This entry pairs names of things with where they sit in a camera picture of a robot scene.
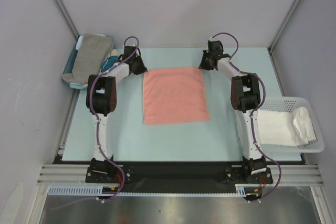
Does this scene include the grey towel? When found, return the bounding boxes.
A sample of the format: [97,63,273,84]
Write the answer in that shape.
[61,34,114,86]

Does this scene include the pink towel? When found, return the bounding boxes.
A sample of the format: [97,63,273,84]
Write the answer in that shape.
[142,67,210,125]

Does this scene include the white towel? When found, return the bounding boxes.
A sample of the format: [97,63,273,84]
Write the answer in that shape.
[257,106,316,147]

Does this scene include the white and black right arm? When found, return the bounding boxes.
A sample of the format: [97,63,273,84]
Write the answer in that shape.
[199,40,267,183]

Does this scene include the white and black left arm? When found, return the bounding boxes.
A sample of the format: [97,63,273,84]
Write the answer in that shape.
[86,46,147,183]

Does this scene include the teal and beige towel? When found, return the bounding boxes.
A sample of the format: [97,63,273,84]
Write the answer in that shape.
[100,49,120,73]

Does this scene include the teal plastic tray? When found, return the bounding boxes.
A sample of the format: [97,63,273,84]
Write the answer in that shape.
[61,34,91,90]

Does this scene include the white perforated plastic basket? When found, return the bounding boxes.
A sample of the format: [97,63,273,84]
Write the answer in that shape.
[257,97,324,153]

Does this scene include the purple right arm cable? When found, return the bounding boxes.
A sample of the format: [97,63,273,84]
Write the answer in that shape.
[211,32,283,204]

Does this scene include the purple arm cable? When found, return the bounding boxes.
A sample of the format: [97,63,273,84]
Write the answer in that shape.
[211,32,283,204]
[51,36,140,210]

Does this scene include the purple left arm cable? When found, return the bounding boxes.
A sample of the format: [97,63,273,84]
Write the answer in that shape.
[51,36,140,210]

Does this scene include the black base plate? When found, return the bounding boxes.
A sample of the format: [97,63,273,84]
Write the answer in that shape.
[42,157,306,194]

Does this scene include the white slotted cable duct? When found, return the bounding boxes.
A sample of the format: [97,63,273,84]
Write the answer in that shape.
[48,185,262,198]

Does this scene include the aluminium frame rail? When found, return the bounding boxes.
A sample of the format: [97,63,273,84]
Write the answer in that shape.
[37,162,323,186]

